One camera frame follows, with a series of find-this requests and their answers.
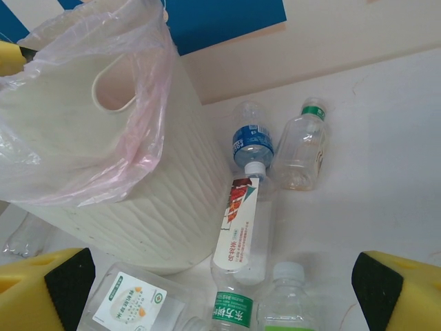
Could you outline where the clear bottle green band label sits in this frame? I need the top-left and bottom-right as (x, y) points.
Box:
(209, 275), (258, 331)

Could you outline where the clear bottle blue label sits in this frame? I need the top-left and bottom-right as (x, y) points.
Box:
(229, 99), (276, 170)

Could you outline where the clear bottle green cap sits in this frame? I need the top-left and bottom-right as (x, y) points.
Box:
(271, 97), (331, 192)

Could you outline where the cream plastic waste bin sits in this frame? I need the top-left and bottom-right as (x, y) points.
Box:
(0, 0), (230, 277)

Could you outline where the clear bottle red white label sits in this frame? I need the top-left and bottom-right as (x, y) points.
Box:
(209, 161), (276, 287)

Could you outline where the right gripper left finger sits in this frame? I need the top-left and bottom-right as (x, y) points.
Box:
(0, 247), (96, 331)

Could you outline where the clear bottle large green label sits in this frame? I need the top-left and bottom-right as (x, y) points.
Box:
(256, 261), (321, 331)

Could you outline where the pink plastic bin liner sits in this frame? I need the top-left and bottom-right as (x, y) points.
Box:
(0, 0), (175, 208)

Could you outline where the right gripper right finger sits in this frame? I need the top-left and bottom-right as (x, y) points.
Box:
(351, 250), (441, 331)

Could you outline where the orange NFC juice bottle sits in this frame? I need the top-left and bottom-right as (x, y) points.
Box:
(2, 209), (53, 259)

